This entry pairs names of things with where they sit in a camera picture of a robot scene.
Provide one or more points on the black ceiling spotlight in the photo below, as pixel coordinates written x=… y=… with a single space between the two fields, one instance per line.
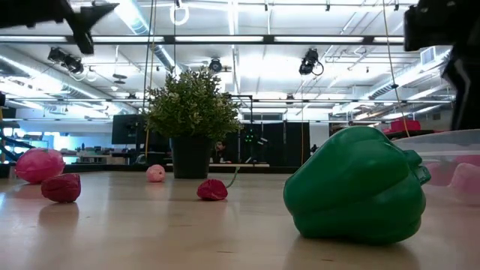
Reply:
x=65 y=60
x=215 y=65
x=309 y=62

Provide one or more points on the black background monitor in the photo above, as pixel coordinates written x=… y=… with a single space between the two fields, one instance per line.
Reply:
x=125 y=129

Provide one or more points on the person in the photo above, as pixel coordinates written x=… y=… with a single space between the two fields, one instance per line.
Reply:
x=221 y=150

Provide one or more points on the clear plastic tupperware container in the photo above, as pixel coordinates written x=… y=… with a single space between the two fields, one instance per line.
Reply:
x=420 y=142

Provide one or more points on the black overhead crossbar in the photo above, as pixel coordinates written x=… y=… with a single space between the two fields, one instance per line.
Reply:
x=262 y=38

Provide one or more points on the pink toy berry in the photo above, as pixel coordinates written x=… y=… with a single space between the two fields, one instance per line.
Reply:
x=467 y=183
x=155 y=173
x=439 y=173

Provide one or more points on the black partition panel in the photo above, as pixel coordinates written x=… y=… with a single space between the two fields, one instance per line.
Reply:
x=277 y=144

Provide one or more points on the green plant in black pot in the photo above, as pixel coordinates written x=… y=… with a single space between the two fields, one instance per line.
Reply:
x=191 y=105

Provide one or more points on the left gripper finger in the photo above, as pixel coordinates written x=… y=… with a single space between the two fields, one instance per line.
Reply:
x=86 y=20

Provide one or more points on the green toy bell pepper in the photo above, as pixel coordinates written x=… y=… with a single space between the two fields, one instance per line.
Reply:
x=356 y=187

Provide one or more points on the red storage bin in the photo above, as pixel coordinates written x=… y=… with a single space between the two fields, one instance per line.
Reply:
x=403 y=126

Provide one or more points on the black metal table frame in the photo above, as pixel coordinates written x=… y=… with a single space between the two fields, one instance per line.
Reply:
x=262 y=169

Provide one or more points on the large red toy fruit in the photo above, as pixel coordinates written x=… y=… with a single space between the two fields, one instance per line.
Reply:
x=39 y=165

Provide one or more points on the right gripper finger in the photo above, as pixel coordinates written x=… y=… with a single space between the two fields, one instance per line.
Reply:
x=468 y=90

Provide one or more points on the small red chili pepper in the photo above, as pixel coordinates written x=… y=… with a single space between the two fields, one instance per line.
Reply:
x=62 y=187
x=212 y=190

